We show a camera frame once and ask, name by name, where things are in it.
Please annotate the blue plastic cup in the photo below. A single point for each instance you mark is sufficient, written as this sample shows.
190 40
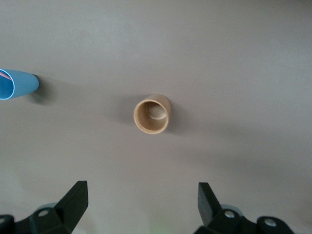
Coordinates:
23 84

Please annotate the brown wooden cup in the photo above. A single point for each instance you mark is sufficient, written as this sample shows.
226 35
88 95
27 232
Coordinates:
151 117

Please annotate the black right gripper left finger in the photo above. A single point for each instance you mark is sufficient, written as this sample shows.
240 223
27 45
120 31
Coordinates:
63 217

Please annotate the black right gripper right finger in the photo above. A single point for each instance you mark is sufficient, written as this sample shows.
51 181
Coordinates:
219 219

